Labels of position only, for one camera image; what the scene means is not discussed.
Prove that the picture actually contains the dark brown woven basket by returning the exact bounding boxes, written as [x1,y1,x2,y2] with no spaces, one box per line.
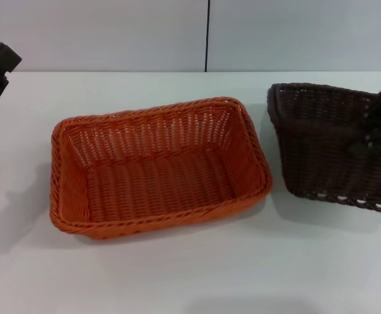
[266,82,381,215]

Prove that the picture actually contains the orange woven plastic basket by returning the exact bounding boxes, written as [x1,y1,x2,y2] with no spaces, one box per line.
[48,96,274,242]

